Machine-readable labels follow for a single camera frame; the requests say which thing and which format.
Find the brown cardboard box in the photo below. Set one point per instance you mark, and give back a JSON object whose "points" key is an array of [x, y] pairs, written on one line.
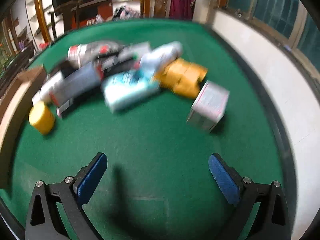
{"points": [[15, 105]]}

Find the black marker with pink caps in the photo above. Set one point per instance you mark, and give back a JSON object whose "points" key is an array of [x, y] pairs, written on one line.
{"points": [[116, 68]]}

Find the yellow round jar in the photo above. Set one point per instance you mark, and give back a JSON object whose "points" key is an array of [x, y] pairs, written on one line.
{"points": [[41, 117]]}

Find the red wooden cabinet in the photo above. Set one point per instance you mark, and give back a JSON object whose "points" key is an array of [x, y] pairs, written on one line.
{"points": [[96, 12]]}

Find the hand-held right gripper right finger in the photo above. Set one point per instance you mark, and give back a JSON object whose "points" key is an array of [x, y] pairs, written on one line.
{"points": [[223, 180]]}

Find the maroon hanging cloth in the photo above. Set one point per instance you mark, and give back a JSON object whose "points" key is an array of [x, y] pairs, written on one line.
{"points": [[181, 3]]}

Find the window with wooden frame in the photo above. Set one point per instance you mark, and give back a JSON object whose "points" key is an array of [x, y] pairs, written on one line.
{"points": [[275, 7]]}

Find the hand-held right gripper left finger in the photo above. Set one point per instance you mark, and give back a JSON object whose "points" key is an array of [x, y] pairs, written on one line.
{"points": [[91, 177]]}

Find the white and pink box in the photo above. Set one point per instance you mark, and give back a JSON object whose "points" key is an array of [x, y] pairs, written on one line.
{"points": [[208, 105]]}

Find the small red object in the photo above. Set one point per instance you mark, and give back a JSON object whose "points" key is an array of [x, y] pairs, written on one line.
{"points": [[43, 46]]}

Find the teal cartoon tissue packet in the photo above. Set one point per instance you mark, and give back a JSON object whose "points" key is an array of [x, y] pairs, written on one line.
{"points": [[127, 92]]}

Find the dark wooden chair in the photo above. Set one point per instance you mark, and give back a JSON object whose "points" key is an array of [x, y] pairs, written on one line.
{"points": [[66, 17]]}

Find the white bottle with red label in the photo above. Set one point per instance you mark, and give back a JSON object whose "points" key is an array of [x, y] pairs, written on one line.
{"points": [[80, 52]]}

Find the golden curved wooden frame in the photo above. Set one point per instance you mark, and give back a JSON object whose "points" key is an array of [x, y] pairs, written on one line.
{"points": [[40, 10]]}

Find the grey box with red edge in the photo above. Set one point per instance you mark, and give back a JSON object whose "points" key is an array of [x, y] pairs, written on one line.
{"points": [[75, 85]]}

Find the yellow snack packet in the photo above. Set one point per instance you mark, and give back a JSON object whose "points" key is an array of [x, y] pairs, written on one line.
{"points": [[191, 83], [172, 72]]}

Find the floral cloth pile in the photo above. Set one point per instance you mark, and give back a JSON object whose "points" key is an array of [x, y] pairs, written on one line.
{"points": [[126, 12]]}

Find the white plastic bottle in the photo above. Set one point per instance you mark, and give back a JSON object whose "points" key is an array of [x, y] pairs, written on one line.
{"points": [[162, 55]]}

